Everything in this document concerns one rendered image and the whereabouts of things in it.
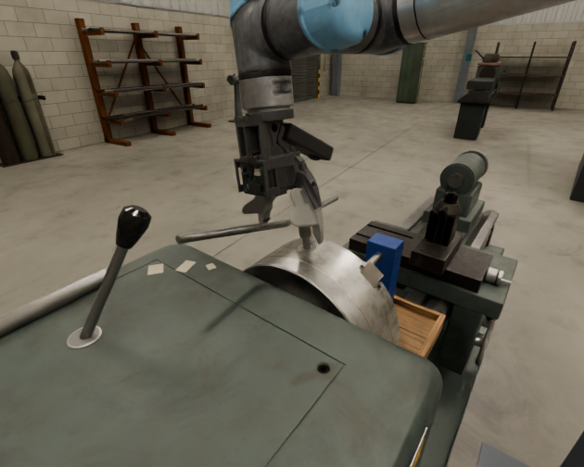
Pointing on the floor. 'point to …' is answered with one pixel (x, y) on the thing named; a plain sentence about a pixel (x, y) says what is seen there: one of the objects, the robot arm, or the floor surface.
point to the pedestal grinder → (235, 94)
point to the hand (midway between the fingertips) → (291, 233)
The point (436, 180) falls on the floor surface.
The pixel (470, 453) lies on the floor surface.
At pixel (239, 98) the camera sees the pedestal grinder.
